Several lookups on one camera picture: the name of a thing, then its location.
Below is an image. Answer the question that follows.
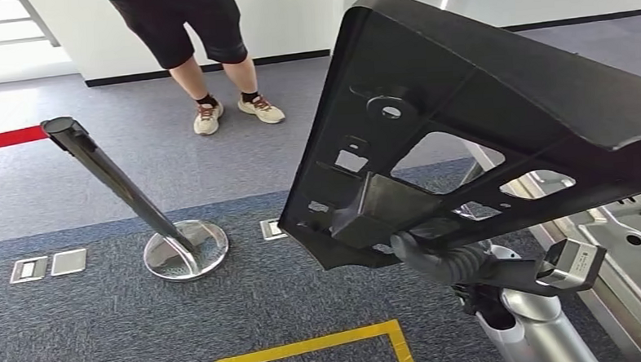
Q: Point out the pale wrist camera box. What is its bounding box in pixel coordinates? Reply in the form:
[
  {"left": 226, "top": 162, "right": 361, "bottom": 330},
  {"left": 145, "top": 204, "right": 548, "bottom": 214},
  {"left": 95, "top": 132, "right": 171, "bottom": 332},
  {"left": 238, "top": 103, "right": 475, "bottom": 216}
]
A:
[{"left": 536, "top": 236, "right": 609, "bottom": 294}]

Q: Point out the stainless steel workbench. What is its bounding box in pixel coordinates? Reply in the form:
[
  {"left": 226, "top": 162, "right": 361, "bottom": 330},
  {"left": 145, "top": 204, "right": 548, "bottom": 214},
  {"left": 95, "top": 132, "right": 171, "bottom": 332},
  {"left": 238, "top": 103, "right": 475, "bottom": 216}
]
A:
[{"left": 456, "top": 132, "right": 641, "bottom": 362}]

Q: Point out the yellow floor tape square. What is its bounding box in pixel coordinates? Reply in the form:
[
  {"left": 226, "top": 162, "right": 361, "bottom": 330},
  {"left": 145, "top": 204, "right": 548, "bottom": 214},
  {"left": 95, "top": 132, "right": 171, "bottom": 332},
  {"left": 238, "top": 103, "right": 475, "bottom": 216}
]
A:
[{"left": 206, "top": 318, "right": 420, "bottom": 362}]

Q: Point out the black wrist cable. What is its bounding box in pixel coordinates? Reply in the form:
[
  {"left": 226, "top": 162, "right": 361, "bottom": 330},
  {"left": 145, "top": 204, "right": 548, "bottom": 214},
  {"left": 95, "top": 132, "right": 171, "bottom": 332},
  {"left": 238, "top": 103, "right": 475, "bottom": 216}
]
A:
[{"left": 454, "top": 282, "right": 515, "bottom": 334}]

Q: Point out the metal floor socket box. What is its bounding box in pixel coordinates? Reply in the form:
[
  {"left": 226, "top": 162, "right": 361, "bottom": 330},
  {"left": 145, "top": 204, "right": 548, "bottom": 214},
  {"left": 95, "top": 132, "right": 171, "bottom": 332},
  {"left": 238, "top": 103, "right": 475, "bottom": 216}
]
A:
[
  {"left": 259, "top": 217, "right": 290, "bottom": 242},
  {"left": 8, "top": 255, "right": 51, "bottom": 285}
]

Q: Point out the large black plastic part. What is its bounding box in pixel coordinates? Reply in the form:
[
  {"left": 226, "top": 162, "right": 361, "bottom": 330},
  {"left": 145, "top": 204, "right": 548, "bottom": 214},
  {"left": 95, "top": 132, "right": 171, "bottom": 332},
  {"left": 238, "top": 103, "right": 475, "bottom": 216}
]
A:
[{"left": 267, "top": 0, "right": 641, "bottom": 273}]

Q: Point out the stamped sheet metal panel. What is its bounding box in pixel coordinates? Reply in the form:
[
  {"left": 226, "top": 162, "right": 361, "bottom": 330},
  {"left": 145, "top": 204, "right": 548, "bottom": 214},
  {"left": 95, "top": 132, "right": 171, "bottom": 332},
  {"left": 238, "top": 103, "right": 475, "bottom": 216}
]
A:
[{"left": 501, "top": 165, "right": 641, "bottom": 356}]

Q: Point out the metal floor plate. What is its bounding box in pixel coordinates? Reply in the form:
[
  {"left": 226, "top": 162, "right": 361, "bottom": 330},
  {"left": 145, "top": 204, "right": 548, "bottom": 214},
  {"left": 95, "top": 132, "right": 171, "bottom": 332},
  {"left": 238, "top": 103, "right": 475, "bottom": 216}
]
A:
[{"left": 49, "top": 248, "right": 90, "bottom": 278}]

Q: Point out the person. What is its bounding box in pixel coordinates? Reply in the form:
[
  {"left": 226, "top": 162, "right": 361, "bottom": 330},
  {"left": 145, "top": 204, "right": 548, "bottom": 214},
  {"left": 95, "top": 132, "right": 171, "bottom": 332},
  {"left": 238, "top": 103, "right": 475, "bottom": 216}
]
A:
[{"left": 100, "top": 0, "right": 287, "bottom": 140}]

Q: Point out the black stanchion with chrome base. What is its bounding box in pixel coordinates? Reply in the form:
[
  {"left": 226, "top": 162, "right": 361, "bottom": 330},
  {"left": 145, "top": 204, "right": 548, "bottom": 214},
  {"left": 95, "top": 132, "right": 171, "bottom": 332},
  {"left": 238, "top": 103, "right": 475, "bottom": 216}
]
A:
[{"left": 39, "top": 108, "right": 232, "bottom": 289}]

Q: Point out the red barrier belt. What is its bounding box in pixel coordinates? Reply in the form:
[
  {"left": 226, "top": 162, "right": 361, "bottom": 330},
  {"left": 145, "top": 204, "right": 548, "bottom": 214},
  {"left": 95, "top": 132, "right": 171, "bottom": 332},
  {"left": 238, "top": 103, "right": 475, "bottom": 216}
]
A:
[{"left": 0, "top": 125, "right": 49, "bottom": 153}]

